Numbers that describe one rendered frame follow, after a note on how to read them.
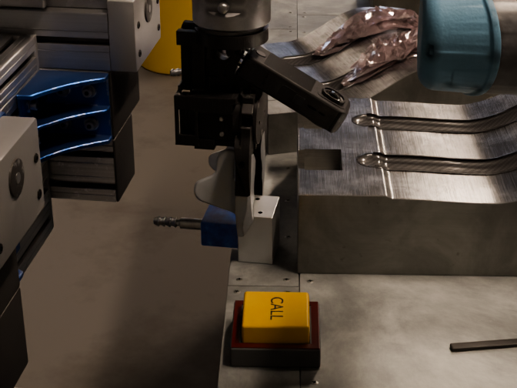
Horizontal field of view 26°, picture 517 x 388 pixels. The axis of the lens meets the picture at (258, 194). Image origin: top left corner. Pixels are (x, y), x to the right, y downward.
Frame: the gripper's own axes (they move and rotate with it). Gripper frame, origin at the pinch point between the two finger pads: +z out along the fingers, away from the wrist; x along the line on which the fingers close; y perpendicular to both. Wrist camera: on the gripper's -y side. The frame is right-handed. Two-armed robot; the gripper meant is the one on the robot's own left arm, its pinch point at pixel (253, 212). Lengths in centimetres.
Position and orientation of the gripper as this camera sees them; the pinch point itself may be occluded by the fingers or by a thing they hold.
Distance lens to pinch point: 116.1
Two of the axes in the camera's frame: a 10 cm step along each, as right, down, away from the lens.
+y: -9.9, -0.8, 1.5
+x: -1.7, 4.4, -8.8
